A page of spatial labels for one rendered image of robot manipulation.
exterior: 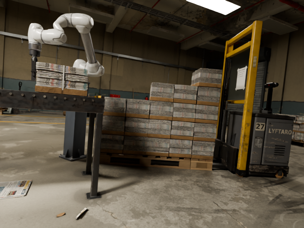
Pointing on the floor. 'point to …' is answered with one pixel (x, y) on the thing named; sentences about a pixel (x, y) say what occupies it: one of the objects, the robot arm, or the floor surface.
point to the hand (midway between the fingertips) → (33, 76)
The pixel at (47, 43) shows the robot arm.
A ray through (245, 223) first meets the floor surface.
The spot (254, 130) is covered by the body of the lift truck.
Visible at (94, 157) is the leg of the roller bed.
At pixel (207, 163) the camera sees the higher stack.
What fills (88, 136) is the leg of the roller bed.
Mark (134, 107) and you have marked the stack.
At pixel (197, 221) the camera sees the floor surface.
